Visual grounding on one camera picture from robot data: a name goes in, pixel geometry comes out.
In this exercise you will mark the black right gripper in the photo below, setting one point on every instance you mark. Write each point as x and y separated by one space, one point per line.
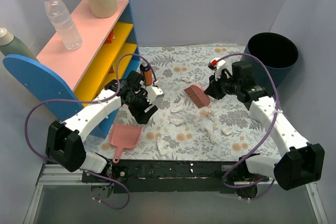
214 89

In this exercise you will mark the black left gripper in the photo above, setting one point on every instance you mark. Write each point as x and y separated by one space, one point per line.
143 109

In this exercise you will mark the pink hand brush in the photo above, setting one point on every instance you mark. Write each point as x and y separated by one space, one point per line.
197 96

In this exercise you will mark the pink dustpan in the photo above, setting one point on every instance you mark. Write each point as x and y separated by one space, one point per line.
124 137

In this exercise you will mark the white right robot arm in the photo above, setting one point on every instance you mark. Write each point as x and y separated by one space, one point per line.
301 162

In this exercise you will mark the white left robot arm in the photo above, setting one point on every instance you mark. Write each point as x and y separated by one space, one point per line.
65 140

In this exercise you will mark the floral table mat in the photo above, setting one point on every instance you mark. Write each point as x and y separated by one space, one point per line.
187 141

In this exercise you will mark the brown small bottle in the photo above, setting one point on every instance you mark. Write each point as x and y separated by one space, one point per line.
147 73

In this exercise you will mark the dark blue trash bin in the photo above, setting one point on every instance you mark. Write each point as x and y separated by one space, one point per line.
276 52

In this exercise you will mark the orange item in shelf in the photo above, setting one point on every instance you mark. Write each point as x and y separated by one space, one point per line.
109 39

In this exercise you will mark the blue pink yellow shelf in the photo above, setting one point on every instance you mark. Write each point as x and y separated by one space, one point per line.
70 77

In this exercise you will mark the clear plastic water bottle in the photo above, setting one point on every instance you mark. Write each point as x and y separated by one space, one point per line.
61 19

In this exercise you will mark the green metal bottle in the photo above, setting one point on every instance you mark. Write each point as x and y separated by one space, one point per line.
12 45

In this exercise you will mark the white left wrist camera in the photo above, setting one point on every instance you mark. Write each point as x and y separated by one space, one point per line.
153 92

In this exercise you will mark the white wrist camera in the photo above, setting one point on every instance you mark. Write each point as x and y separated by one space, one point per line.
153 92
217 65

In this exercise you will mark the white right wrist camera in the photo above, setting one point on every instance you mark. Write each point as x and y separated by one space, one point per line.
217 65

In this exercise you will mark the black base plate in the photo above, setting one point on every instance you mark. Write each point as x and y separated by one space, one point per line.
141 176

